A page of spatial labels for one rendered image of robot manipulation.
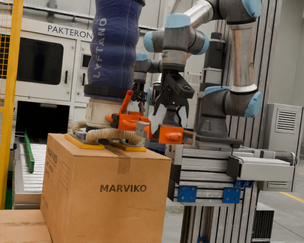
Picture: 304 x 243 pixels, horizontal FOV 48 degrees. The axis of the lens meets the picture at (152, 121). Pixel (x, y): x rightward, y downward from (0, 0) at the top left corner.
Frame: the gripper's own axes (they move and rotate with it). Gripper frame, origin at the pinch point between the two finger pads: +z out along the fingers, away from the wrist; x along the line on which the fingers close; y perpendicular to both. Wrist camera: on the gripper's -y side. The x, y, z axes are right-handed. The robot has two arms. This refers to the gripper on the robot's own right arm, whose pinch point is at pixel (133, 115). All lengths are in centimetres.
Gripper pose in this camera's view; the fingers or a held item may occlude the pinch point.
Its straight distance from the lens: 194.6
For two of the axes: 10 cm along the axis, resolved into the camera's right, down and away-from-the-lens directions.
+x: 9.0, 0.8, 4.3
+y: 4.3, 0.9, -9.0
